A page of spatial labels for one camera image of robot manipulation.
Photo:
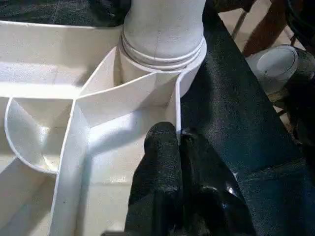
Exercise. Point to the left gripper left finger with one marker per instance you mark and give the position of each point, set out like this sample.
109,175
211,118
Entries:
157,187

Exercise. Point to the white plastic table top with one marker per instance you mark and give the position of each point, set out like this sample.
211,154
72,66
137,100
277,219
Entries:
49,123

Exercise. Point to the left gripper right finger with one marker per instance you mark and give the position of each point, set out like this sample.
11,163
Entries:
211,196

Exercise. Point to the white plastic table leg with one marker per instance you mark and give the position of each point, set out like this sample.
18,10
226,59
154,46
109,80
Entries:
162,24

